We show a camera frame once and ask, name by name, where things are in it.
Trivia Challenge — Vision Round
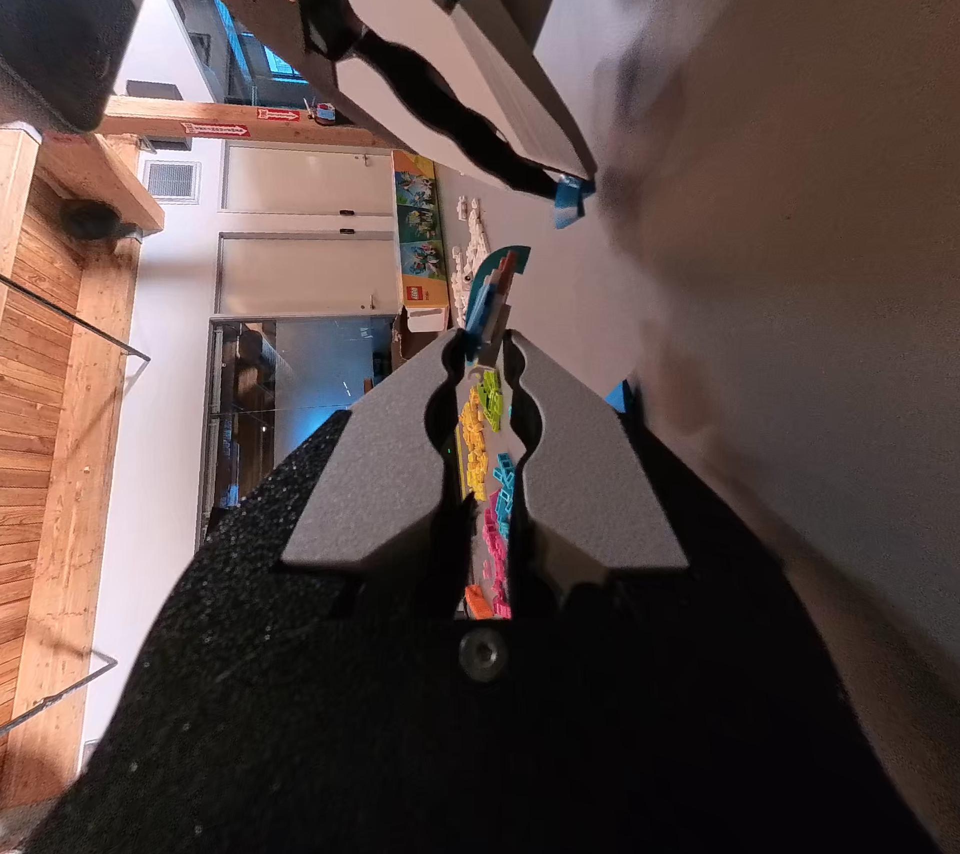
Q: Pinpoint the pile of pink lego pieces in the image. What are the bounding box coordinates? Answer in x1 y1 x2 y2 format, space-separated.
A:
480 490 513 620

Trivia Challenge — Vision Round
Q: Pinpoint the white wall vent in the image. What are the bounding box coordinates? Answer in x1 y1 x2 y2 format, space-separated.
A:
141 160 203 203

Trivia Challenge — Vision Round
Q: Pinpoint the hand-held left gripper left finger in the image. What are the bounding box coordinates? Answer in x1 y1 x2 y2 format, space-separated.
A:
281 328 474 617

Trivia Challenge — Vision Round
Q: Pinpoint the black metal rod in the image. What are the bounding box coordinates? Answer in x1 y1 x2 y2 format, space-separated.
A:
0 651 119 737
0 272 152 365

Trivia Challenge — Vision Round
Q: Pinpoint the pile of teal lego pieces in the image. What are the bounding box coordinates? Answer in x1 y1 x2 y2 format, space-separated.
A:
491 452 521 541

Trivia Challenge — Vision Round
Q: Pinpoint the colourful lego set box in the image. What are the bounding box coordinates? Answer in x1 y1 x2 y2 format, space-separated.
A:
390 150 453 356

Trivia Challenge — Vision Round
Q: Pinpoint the partly built colourful lego model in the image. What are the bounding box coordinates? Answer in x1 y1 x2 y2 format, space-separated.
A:
461 247 533 368

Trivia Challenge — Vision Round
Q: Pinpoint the wooden beam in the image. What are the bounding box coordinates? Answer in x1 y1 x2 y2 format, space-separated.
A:
96 95 393 149

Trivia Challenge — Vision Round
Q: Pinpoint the blue curved lego slope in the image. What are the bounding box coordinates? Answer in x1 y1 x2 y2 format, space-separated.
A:
552 173 599 231

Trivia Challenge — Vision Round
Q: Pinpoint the black dome fixture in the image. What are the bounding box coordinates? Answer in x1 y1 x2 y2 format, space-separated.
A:
60 197 122 241

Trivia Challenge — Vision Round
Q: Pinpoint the glass partition window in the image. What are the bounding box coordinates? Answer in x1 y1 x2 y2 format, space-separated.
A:
197 314 396 549

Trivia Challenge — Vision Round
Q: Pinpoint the pile of yellow lego pieces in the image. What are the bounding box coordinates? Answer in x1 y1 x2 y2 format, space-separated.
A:
458 385 493 502

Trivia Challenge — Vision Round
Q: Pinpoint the white cabinet door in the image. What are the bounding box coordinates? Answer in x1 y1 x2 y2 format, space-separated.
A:
220 141 396 215
216 231 399 316

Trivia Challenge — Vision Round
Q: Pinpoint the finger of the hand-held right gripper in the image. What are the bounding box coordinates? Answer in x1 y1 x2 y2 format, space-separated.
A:
333 34 565 197
321 0 599 184

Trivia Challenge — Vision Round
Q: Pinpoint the pile of white lego pieces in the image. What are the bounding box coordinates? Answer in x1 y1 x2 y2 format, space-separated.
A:
450 194 493 332

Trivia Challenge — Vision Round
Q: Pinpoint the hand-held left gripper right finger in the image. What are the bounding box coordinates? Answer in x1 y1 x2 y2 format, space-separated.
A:
501 329 690 620

